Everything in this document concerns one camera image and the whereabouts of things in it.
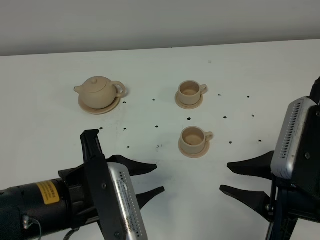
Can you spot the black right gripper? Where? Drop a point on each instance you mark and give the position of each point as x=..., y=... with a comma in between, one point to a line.
x=286, y=205

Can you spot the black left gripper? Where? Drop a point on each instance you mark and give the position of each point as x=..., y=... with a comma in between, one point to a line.
x=80, y=210

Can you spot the brown clay teapot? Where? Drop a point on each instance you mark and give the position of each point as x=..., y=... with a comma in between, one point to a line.
x=99, y=92

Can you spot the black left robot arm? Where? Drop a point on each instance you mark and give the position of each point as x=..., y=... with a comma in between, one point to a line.
x=33, y=210

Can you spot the teapot saucer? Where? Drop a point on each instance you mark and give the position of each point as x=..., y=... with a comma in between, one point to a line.
x=101, y=111

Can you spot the near teacup saucer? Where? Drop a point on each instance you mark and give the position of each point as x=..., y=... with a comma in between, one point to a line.
x=194, y=155

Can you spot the teacup saucer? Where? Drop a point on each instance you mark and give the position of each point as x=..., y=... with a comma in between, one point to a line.
x=185, y=106
x=194, y=155

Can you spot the near brown teacup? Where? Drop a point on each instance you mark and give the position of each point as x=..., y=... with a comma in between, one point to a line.
x=194, y=139

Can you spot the brown teacup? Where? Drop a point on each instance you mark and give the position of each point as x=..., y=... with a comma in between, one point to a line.
x=190, y=92
x=194, y=139

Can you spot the far teacup saucer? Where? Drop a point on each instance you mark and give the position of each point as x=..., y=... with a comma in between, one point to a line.
x=185, y=106

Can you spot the far brown teacup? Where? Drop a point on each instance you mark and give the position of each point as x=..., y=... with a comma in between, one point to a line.
x=190, y=92

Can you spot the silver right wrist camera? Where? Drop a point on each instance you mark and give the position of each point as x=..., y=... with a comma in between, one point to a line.
x=286, y=150

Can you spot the black left camera bracket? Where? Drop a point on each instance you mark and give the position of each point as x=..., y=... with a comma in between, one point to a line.
x=101, y=188

